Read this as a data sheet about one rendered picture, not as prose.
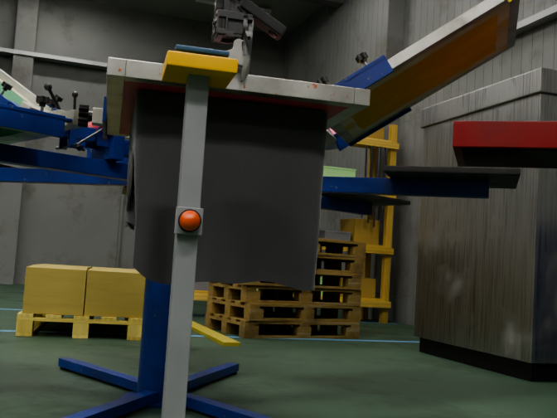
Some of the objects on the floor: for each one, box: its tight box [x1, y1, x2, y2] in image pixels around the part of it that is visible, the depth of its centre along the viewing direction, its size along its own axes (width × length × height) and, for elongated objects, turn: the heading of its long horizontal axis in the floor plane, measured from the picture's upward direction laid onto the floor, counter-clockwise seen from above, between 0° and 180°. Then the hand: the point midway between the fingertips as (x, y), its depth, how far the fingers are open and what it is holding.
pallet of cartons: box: [15, 264, 146, 341], centre depth 534 cm, size 130×94×45 cm
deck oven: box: [414, 67, 557, 382], centre depth 486 cm, size 136×104×181 cm
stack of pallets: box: [205, 238, 366, 338], centre depth 599 cm, size 113×78×80 cm
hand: (243, 80), depth 157 cm, fingers open, 5 cm apart
